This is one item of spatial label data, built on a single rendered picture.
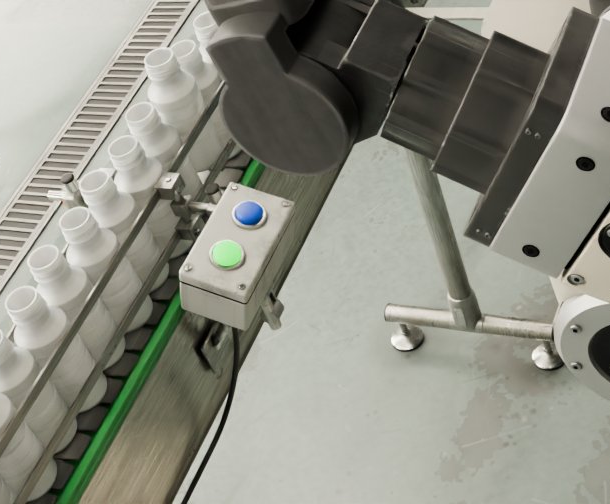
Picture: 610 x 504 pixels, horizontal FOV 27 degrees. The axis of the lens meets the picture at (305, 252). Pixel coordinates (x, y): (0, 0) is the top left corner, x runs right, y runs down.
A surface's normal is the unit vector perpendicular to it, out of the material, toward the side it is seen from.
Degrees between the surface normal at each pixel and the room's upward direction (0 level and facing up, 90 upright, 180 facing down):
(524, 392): 0
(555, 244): 90
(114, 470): 90
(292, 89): 89
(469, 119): 61
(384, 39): 30
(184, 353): 90
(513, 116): 48
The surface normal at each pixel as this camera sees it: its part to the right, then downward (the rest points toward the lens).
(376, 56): 0.20, -0.56
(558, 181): -0.37, 0.73
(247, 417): -0.29, -0.68
